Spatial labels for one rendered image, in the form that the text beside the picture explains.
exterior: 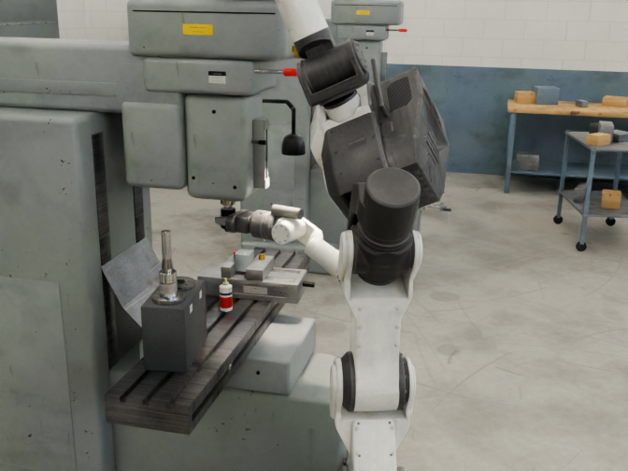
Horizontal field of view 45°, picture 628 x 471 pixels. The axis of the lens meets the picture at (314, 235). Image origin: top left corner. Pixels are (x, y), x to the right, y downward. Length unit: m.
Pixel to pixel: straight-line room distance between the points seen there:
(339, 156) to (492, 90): 6.97
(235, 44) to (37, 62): 0.64
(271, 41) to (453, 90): 6.67
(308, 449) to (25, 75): 1.44
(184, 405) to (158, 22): 1.05
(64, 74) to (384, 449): 1.42
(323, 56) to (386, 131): 0.23
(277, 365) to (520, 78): 6.71
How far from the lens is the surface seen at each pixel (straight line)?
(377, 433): 1.87
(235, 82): 2.16
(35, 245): 2.45
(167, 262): 2.02
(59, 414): 2.66
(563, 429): 3.79
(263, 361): 2.33
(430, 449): 3.49
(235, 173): 2.23
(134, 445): 2.68
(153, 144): 2.29
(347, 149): 1.77
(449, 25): 8.67
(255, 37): 2.12
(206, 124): 2.23
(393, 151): 1.73
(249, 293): 2.53
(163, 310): 2.02
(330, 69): 1.77
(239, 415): 2.46
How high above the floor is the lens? 1.90
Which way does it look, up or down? 18 degrees down
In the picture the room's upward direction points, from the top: 1 degrees clockwise
